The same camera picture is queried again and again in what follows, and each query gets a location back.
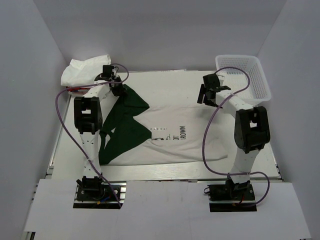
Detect white and green t-shirt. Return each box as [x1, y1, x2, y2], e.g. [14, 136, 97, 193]
[98, 85, 228, 166]

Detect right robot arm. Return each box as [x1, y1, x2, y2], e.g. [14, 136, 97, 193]
[197, 73, 271, 200]

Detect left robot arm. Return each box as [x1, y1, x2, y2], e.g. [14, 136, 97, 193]
[73, 63, 126, 179]

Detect crumpled white t-shirt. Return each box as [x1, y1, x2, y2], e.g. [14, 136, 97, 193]
[60, 54, 112, 87]

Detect white plastic basket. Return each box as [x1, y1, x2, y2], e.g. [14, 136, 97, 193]
[215, 54, 272, 105]

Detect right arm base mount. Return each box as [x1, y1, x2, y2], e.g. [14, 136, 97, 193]
[203, 178, 257, 213]

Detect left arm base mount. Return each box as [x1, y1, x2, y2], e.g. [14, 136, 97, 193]
[73, 176, 127, 210]

